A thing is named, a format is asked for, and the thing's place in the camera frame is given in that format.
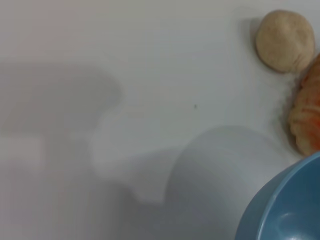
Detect round beige bun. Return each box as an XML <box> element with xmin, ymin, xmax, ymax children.
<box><xmin>254</xmin><ymin>9</ymin><xmax>316</xmax><ymax>75</ymax></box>

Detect long orange striped bread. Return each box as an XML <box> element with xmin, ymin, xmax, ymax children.
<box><xmin>286</xmin><ymin>53</ymin><xmax>320</xmax><ymax>157</ymax></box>

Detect blue ceramic bowl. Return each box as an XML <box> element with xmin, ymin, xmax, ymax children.
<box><xmin>234</xmin><ymin>150</ymin><xmax>320</xmax><ymax>240</ymax></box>

